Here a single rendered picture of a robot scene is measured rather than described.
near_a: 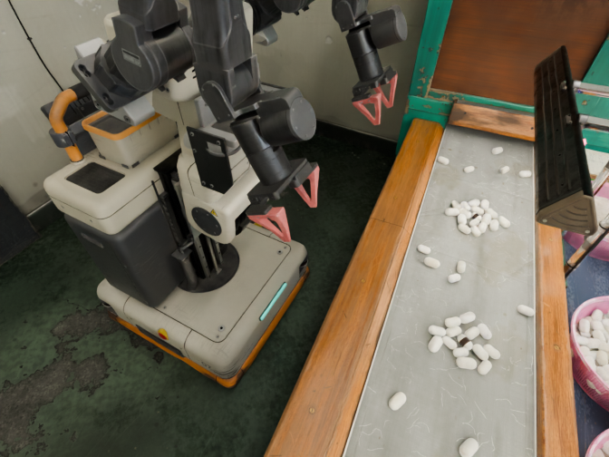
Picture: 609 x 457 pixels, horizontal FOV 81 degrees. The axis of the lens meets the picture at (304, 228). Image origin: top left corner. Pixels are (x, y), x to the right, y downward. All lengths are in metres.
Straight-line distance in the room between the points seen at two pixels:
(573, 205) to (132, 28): 0.65
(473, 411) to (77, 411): 1.39
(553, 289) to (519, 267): 0.09
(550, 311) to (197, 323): 1.06
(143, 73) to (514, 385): 0.84
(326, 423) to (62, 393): 1.28
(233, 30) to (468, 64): 1.00
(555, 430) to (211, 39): 0.81
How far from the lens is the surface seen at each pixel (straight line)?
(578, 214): 0.66
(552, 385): 0.85
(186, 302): 1.44
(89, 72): 0.71
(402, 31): 0.88
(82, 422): 1.70
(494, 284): 0.96
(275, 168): 0.56
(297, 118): 0.50
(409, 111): 1.45
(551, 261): 1.05
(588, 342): 0.98
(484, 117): 1.39
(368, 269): 0.86
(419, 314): 0.85
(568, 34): 1.37
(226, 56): 0.50
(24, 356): 1.96
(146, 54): 0.58
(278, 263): 1.48
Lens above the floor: 1.44
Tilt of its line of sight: 46 degrees down
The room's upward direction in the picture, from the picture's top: straight up
